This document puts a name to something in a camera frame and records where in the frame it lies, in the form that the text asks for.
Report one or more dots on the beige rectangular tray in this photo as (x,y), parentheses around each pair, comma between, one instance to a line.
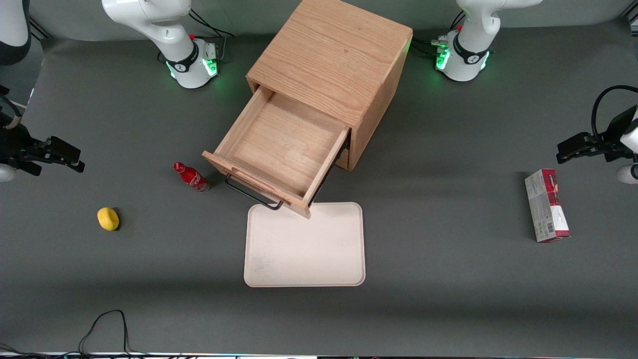
(304,249)

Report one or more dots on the black frame rail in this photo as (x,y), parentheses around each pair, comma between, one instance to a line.
(40,29)

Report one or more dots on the grey and red carton box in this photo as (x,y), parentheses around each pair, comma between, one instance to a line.
(546,204)

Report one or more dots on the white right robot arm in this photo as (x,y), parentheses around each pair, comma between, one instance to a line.
(175,55)

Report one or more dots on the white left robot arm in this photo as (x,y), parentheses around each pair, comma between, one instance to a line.
(466,55)

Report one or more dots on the dark grey table mat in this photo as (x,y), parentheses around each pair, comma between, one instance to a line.
(448,309)

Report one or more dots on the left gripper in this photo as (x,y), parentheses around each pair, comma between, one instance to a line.
(611,136)

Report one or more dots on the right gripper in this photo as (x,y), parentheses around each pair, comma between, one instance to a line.
(15,146)

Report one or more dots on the wooden drawer cabinet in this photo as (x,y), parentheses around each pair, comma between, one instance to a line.
(339,50)

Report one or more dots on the red cola bottle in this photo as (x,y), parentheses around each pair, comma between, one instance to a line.
(192,178)

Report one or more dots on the yellow lemon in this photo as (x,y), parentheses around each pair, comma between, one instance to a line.
(107,219)

